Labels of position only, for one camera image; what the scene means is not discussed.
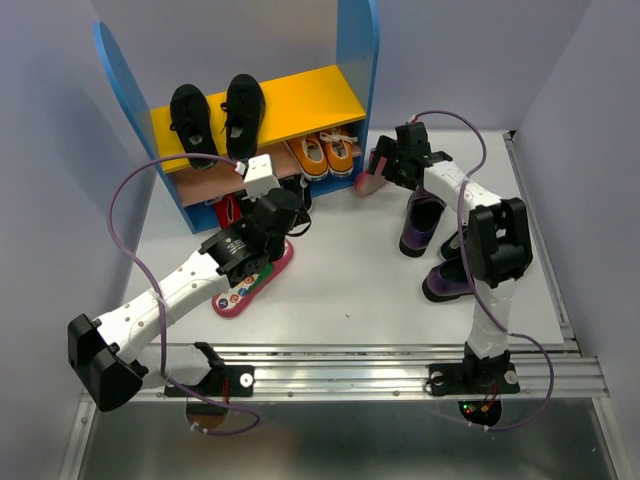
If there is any black white high-top sneaker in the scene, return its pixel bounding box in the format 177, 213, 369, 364
280, 174, 313, 213

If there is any pink patterned sandal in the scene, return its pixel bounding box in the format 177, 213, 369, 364
211, 240, 294, 319
354, 156, 388, 198

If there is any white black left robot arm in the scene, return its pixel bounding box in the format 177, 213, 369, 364
67, 188, 309, 412

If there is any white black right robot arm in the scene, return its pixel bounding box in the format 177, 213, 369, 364
368, 122, 533, 397

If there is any purple shoe upper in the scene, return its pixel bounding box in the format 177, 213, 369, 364
399, 188, 446, 258

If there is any purple shoe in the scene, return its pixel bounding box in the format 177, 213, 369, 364
422, 257, 472, 303
399, 188, 446, 258

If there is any blue yellow shoe shelf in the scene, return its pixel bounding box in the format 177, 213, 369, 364
93, 1, 380, 233

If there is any black sneaker on top shelf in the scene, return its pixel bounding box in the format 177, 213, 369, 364
221, 74, 266, 160

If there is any purple shoe lower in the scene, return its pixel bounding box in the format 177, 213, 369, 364
422, 257, 472, 303

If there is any yellow sneaker right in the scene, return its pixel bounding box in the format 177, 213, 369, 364
319, 126, 358, 177

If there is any yellow sneaker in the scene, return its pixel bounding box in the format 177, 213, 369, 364
286, 133, 329, 181
319, 126, 358, 177

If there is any red sneaker left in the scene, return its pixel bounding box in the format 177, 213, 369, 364
205, 193, 242, 229

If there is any yellow sneaker left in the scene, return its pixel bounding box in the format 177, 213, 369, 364
286, 133, 329, 181

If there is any black sneaker far left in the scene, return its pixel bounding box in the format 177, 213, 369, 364
170, 84, 218, 155

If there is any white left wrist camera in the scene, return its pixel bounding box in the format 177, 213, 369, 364
243, 154, 280, 201

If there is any aluminium mounting rail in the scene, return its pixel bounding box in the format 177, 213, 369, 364
79, 342, 611, 404

